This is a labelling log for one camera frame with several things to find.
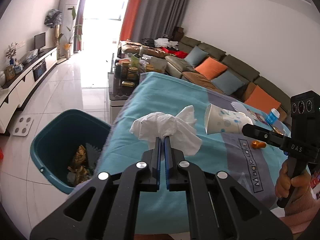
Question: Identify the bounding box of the white tissue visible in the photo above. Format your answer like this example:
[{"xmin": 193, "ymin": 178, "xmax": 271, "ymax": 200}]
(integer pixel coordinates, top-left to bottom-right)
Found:
[{"xmin": 130, "ymin": 105, "xmax": 202, "ymax": 156}]

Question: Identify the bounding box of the orange peel piece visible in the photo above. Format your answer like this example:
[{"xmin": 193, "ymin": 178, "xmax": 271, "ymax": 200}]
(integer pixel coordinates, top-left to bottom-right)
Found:
[{"xmin": 251, "ymin": 140, "xmax": 266, "ymax": 149}]

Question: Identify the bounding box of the large white foam net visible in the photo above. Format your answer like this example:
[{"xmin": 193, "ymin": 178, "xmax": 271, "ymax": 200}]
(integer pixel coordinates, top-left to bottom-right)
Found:
[{"xmin": 86, "ymin": 143, "xmax": 102, "ymax": 170}]

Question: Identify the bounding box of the white patterned paper cup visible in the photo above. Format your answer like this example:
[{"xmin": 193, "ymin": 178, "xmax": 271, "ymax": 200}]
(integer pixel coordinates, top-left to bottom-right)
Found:
[{"xmin": 204, "ymin": 104, "xmax": 253, "ymax": 134}]

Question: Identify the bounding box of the gold foil wrapper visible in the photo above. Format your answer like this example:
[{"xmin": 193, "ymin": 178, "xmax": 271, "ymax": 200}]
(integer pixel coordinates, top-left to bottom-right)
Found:
[{"xmin": 67, "ymin": 145, "xmax": 91, "ymax": 186}]

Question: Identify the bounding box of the pink sleeved forearm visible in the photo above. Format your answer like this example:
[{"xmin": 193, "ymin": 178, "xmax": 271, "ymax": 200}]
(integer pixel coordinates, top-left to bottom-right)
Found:
[{"xmin": 280, "ymin": 187, "xmax": 319, "ymax": 234}]

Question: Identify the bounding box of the teal plastic trash bin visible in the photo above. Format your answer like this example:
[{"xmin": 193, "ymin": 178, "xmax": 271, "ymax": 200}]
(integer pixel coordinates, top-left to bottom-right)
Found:
[{"xmin": 30, "ymin": 109, "xmax": 111, "ymax": 194}]

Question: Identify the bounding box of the right hand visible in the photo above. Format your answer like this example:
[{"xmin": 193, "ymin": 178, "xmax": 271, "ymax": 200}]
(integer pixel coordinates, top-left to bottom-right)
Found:
[{"xmin": 275, "ymin": 160, "xmax": 311, "ymax": 201}]

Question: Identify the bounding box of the blue white lidded cup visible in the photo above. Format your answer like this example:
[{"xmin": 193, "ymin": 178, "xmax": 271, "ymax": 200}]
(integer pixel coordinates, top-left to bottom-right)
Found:
[{"xmin": 265, "ymin": 108, "xmax": 280, "ymax": 125}]

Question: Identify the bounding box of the dark red snack packet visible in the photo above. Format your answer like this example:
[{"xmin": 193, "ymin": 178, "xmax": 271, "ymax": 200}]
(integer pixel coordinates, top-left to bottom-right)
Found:
[{"xmin": 252, "ymin": 112, "xmax": 268, "ymax": 125}]

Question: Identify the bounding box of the teal grey tablecloth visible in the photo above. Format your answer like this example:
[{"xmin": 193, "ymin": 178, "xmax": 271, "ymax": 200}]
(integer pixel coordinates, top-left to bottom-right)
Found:
[{"xmin": 75, "ymin": 71, "xmax": 313, "ymax": 235}]

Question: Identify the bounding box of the orange cushion near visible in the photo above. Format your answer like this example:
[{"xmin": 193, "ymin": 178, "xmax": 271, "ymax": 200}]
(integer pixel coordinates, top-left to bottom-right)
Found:
[{"xmin": 245, "ymin": 86, "xmax": 281, "ymax": 114}]

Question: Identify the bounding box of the orange cushion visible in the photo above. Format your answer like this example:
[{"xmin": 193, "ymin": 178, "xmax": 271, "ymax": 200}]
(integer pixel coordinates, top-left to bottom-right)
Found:
[
  {"xmin": 245, "ymin": 86, "xmax": 281, "ymax": 114},
  {"xmin": 195, "ymin": 57, "xmax": 228, "ymax": 80}
]

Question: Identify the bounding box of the cluttered dark coffee table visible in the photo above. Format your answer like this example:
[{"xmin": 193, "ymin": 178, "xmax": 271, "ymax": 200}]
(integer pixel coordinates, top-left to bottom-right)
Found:
[{"xmin": 106, "ymin": 52, "xmax": 152, "ymax": 110}]

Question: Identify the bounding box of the brown seat pad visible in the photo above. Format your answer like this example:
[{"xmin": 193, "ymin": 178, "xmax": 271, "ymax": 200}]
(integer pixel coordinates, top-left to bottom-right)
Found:
[{"xmin": 181, "ymin": 72, "xmax": 224, "ymax": 94}]

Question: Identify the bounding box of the blue-grey cushion near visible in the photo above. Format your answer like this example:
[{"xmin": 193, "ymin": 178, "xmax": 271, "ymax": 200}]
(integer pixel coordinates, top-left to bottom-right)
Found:
[{"xmin": 211, "ymin": 70, "xmax": 246, "ymax": 95}]

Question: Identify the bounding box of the blue-grey cushion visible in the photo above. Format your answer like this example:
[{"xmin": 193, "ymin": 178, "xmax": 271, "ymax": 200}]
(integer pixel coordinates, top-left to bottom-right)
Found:
[
  {"xmin": 211, "ymin": 70, "xmax": 246, "ymax": 95},
  {"xmin": 184, "ymin": 46, "xmax": 208, "ymax": 67}
]

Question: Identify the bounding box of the orange cushion far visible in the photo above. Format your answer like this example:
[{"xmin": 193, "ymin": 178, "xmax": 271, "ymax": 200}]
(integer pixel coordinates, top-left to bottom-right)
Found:
[{"xmin": 195, "ymin": 57, "xmax": 228, "ymax": 80}]

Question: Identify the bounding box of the green sectional sofa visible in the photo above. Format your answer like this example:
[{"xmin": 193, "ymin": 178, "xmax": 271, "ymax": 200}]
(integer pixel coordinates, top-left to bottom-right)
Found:
[{"xmin": 165, "ymin": 36, "xmax": 290, "ymax": 121}]

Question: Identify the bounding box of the blue-grey cushion far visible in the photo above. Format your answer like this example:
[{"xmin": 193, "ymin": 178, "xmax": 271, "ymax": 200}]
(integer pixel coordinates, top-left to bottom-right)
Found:
[{"xmin": 184, "ymin": 46, "xmax": 208, "ymax": 67}]

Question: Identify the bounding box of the pile of clothes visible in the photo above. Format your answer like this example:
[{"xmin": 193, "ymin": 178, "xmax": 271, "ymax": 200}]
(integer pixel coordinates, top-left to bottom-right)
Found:
[{"xmin": 140, "ymin": 38, "xmax": 188, "ymax": 59}]

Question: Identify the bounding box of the white bathroom scale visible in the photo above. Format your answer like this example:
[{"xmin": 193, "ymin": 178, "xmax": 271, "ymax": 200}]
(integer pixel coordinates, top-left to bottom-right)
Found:
[{"xmin": 12, "ymin": 115, "xmax": 34, "ymax": 137}]

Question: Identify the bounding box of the grey curtain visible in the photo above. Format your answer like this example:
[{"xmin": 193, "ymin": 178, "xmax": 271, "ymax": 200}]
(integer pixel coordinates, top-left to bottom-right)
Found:
[{"xmin": 130, "ymin": 0, "xmax": 189, "ymax": 42}]

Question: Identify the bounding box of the tall green potted plant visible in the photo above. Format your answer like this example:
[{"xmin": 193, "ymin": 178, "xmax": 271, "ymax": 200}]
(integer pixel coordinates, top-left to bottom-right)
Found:
[{"xmin": 60, "ymin": 5, "xmax": 77, "ymax": 59}]

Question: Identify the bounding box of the white black TV cabinet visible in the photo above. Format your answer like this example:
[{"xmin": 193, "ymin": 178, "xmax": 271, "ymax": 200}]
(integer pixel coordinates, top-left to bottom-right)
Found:
[{"xmin": 0, "ymin": 47, "xmax": 57, "ymax": 136}]

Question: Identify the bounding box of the orange curtain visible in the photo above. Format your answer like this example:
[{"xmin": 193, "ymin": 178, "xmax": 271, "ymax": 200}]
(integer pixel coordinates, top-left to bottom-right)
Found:
[{"xmin": 119, "ymin": 0, "xmax": 141, "ymax": 41}]

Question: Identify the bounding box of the small black monitor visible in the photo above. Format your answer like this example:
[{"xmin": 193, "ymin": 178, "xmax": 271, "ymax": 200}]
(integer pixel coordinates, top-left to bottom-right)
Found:
[{"xmin": 34, "ymin": 33, "xmax": 46, "ymax": 53}]

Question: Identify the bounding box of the covered standing fan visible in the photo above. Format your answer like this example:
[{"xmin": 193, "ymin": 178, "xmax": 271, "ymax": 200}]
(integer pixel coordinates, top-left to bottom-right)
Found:
[{"xmin": 44, "ymin": 9, "xmax": 62, "ymax": 51}]

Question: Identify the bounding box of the white standing air conditioner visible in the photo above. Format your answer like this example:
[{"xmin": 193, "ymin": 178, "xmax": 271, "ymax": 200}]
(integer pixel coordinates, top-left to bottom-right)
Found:
[{"xmin": 59, "ymin": 0, "xmax": 80, "ymax": 56}]

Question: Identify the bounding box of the small plant blue vase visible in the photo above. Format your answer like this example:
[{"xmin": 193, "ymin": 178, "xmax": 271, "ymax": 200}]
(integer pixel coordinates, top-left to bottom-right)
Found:
[{"xmin": 5, "ymin": 43, "xmax": 18, "ymax": 65}]

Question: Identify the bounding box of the striped left curtain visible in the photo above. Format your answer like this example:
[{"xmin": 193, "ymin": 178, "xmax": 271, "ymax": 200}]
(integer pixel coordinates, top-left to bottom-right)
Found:
[{"xmin": 74, "ymin": 0, "xmax": 86, "ymax": 53}]

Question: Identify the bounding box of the black tracking camera box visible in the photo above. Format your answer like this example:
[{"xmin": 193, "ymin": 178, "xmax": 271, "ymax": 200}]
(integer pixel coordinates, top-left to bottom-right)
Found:
[{"xmin": 290, "ymin": 90, "xmax": 319, "ymax": 149}]

